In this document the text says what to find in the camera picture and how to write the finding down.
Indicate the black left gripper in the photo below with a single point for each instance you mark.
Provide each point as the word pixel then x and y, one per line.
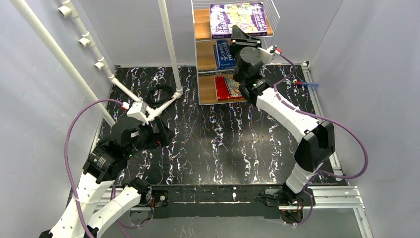
pixel 156 132

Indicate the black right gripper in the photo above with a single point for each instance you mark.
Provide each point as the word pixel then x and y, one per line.
pixel 245 42

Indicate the blue 91-storey treehouse book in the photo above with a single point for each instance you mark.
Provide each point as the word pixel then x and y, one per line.
pixel 223 56

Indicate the red treehouse book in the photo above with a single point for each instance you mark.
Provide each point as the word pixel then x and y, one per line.
pixel 227 89

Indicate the purple 52-storey treehouse book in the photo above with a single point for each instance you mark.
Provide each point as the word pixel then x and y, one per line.
pixel 249 17

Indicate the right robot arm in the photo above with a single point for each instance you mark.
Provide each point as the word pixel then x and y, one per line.
pixel 316 139

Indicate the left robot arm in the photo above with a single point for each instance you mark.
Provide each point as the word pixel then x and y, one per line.
pixel 81 218

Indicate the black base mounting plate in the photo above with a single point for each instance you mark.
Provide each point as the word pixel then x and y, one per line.
pixel 266 201

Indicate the blue red pen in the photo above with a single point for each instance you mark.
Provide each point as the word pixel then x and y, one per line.
pixel 306 84

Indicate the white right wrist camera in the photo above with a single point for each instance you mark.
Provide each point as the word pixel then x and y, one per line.
pixel 268 55

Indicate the white wire wooden shelf rack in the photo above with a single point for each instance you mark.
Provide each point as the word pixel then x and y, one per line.
pixel 205 56

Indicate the white pipe frame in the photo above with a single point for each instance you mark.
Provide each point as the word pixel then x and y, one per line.
pixel 68 10

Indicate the aluminium rail frame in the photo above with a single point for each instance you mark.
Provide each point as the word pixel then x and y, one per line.
pixel 331 196

